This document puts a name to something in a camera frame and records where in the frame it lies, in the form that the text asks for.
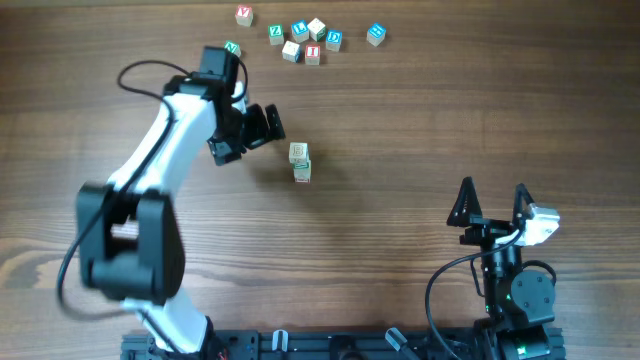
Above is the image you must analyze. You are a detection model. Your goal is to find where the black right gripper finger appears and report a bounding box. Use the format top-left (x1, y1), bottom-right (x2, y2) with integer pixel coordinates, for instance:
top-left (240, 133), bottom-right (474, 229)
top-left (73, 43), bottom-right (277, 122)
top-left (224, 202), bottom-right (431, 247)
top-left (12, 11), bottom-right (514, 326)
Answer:
top-left (446, 177), bottom-right (483, 227)
top-left (512, 183), bottom-right (534, 225)

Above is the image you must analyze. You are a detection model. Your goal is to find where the blue X wooden block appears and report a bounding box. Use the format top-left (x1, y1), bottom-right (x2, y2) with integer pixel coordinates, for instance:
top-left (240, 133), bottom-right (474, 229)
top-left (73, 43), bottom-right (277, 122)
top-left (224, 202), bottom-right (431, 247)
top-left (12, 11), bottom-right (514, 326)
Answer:
top-left (288, 142), bottom-right (310, 165)

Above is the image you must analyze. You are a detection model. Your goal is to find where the green sided wooden block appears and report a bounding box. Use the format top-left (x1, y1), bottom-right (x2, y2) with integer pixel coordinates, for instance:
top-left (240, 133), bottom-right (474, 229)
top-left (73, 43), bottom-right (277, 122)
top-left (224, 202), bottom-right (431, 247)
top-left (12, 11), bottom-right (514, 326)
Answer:
top-left (292, 161), bottom-right (311, 180)

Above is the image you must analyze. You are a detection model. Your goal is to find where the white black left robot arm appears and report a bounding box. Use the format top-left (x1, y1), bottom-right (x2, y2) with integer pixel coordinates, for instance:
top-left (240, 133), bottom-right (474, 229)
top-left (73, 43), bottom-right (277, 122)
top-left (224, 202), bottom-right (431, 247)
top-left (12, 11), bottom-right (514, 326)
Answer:
top-left (56, 47), bottom-right (285, 359)

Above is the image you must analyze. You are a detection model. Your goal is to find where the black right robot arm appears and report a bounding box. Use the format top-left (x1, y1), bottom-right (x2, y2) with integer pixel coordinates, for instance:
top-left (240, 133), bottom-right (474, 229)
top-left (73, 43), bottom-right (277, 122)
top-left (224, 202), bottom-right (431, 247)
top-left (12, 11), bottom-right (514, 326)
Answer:
top-left (447, 177), bottom-right (560, 359)

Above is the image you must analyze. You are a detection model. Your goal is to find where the blue sided white block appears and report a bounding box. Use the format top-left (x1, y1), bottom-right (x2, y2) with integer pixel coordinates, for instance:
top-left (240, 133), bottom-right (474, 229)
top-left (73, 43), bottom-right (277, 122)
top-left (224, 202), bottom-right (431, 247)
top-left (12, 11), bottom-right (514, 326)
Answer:
top-left (282, 41), bottom-right (301, 63)

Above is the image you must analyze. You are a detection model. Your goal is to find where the green N wooden block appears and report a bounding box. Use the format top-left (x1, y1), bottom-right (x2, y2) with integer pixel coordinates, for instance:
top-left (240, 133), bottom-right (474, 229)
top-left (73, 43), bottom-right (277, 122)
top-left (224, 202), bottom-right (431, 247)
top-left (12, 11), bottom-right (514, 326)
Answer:
top-left (224, 40), bottom-right (242, 57)

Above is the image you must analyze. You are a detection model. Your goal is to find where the red I wooden block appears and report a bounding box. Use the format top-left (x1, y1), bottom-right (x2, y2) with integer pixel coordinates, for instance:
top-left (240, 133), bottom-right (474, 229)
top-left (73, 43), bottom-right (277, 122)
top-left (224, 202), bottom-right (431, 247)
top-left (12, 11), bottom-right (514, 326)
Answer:
top-left (305, 45), bottom-right (321, 65)

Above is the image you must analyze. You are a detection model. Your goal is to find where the green Z wooden block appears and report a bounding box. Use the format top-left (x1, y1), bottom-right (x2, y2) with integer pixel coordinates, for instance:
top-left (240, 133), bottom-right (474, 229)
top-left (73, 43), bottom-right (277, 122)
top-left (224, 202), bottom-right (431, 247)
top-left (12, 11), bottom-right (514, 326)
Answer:
top-left (268, 24), bottom-right (285, 46)

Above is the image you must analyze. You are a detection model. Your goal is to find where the blue L wooden block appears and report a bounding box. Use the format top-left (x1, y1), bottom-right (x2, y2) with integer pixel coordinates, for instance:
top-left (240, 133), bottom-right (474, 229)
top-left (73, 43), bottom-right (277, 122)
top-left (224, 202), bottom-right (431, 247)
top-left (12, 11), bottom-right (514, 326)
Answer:
top-left (291, 20), bottom-right (310, 43)

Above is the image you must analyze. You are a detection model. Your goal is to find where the plain top wooden block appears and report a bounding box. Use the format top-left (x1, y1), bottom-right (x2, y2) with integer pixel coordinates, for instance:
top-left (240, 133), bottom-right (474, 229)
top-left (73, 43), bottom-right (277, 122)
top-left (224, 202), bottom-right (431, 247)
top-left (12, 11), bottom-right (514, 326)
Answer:
top-left (308, 18), bottom-right (327, 42)

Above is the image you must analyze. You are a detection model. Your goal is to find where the blue D wooden block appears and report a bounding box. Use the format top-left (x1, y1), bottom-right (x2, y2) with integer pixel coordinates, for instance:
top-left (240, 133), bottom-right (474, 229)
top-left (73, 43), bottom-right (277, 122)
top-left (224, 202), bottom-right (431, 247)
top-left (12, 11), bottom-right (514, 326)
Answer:
top-left (325, 29), bottom-right (342, 52)

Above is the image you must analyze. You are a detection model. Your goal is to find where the red Y wooden block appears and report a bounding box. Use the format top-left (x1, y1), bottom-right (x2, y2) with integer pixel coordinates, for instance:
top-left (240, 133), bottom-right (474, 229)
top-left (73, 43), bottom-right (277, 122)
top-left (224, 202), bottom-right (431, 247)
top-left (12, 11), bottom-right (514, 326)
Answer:
top-left (235, 5), bottom-right (254, 27)

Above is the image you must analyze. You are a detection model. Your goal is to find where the blue lone wooden block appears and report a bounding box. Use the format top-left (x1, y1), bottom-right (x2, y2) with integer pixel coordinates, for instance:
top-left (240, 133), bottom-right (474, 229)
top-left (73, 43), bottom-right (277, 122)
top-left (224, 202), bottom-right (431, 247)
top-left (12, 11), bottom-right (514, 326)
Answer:
top-left (367, 23), bottom-right (386, 47)

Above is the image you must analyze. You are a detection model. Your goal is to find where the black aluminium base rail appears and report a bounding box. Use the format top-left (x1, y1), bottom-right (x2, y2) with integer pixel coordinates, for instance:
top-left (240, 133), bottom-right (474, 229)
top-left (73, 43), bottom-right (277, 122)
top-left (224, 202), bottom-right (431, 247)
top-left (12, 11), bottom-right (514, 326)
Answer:
top-left (119, 326), bottom-right (567, 360)

